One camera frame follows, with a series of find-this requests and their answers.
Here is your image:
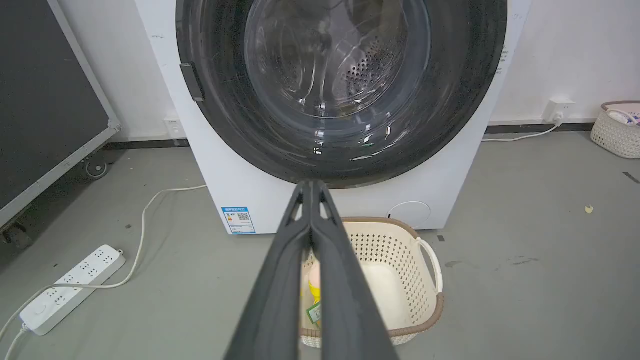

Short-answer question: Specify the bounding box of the black caster wheel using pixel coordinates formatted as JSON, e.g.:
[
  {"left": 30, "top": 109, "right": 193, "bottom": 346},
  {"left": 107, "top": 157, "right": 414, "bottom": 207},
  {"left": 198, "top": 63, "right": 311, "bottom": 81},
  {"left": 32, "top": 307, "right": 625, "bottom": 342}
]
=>
[{"left": 83, "top": 156, "right": 110, "bottom": 181}]

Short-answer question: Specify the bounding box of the blue energy label sticker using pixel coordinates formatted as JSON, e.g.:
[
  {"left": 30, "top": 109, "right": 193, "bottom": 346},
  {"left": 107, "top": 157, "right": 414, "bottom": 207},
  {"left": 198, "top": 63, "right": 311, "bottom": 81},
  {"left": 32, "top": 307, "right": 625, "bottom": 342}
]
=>
[{"left": 221, "top": 206, "right": 257, "bottom": 235}]

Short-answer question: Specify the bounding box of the yellow toy in basket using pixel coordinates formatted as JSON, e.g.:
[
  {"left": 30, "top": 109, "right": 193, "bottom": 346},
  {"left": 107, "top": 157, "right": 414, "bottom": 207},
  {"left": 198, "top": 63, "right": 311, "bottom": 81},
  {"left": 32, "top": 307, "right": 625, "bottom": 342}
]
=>
[{"left": 305, "top": 262, "right": 322, "bottom": 326}]

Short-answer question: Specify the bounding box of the white power strip cable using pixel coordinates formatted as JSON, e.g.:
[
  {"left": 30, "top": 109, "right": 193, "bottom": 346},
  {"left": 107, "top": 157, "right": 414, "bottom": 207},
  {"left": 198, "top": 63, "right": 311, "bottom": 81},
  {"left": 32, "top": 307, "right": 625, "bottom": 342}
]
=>
[{"left": 0, "top": 184, "right": 208, "bottom": 360}]

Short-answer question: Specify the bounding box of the white appliance power cord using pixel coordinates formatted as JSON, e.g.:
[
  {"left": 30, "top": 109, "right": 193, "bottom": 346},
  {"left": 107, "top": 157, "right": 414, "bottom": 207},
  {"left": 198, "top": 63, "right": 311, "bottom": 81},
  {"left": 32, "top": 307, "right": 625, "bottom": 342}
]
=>
[{"left": 481, "top": 123, "right": 561, "bottom": 143}]

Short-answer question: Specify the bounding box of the white wall socket with plug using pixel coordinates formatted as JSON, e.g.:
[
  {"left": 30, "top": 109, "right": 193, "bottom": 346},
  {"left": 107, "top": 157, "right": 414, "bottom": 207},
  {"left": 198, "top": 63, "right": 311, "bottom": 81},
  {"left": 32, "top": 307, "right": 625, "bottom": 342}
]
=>
[{"left": 543, "top": 99, "right": 576, "bottom": 126}]

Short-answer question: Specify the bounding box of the white power strip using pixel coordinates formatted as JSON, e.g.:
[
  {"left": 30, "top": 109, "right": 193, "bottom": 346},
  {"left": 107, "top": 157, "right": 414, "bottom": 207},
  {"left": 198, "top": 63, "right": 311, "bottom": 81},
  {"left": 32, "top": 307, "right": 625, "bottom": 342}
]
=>
[{"left": 19, "top": 244, "right": 127, "bottom": 337}]

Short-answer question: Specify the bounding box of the dark board with metal frame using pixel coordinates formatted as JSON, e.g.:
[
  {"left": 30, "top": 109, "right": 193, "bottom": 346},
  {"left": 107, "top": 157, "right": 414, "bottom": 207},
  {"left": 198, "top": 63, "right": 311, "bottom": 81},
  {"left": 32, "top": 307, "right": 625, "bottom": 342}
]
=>
[{"left": 0, "top": 0, "right": 122, "bottom": 230}]

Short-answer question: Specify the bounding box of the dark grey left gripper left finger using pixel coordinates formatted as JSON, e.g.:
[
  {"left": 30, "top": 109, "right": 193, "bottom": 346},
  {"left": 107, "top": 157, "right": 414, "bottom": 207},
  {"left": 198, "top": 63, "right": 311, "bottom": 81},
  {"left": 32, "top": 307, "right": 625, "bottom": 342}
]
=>
[{"left": 223, "top": 181, "right": 313, "bottom": 360}]

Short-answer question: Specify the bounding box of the cream woven basket brown rim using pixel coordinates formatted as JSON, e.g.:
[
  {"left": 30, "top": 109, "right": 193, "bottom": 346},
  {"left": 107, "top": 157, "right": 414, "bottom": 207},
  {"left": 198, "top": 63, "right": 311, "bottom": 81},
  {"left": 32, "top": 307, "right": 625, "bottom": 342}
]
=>
[{"left": 590, "top": 100, "right": 640, "bottom": 160}]

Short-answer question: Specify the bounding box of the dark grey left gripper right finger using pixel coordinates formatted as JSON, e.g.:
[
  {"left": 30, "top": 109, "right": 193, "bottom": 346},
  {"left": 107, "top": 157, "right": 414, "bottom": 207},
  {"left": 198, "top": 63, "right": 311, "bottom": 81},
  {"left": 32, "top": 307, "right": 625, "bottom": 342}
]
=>
[{"left": 311, "top": 180, "right": 399, "bottom": 360}]

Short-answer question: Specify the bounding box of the white wall outlet plate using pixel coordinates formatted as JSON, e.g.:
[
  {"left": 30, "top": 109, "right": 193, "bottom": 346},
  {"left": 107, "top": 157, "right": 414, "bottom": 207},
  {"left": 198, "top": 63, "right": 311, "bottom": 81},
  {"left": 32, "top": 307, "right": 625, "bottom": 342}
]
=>
[{"left": 164, "top": 117, "right": 187, "bottom": 141}]

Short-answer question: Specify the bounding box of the cream perforated laundry basket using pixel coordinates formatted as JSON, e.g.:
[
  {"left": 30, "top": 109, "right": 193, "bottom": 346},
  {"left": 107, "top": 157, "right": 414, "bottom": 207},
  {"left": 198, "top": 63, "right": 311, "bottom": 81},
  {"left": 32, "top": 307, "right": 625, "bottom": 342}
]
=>
[{"left": 299, "top": 216, "right": 445, "bottom": 349}]

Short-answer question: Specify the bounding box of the round dark washing machine door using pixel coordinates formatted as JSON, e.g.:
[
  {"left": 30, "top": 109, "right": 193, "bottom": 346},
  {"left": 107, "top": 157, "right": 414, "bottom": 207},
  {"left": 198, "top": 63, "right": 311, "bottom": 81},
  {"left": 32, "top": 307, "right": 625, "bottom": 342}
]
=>
[{"left": 175, "top": 0, "right": 509, "bottom": 190}]

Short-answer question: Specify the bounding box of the white front-load washing machine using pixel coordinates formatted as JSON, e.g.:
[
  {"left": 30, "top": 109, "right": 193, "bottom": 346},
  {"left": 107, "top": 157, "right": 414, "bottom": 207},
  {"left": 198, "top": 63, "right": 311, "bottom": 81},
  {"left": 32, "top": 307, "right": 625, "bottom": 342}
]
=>
[{"left": 134, "top": 0, "right": 533, "bottom": 236}]

